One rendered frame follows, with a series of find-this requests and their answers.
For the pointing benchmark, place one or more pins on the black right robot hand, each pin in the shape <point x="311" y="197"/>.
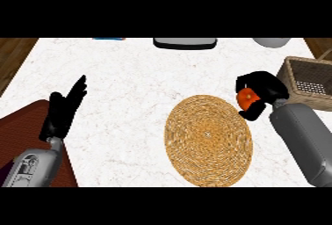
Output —
<point x="267" y="85"/>

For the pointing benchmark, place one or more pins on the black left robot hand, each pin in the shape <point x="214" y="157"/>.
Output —
<point x="65" y="108"/>

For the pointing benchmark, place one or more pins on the orange squash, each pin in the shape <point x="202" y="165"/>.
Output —
<point x="246" y="99"/>

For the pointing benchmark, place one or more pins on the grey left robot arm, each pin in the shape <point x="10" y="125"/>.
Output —
<point x="37" y="167"/>

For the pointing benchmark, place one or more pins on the wicker basket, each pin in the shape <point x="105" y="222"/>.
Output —
<point x="308" y="83"/>

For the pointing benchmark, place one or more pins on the round woven straw placemat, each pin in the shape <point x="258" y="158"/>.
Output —
<point x="208" y="140"/>

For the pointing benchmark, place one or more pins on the dark red mat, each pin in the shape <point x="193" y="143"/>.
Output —
<point x="25" y="132"/>

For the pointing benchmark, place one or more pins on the pale grey round object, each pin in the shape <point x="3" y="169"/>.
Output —
<point x="271" y="42"/>

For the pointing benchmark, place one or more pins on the blue and orange flat object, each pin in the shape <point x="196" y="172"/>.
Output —
<point x="107" y="38"/>

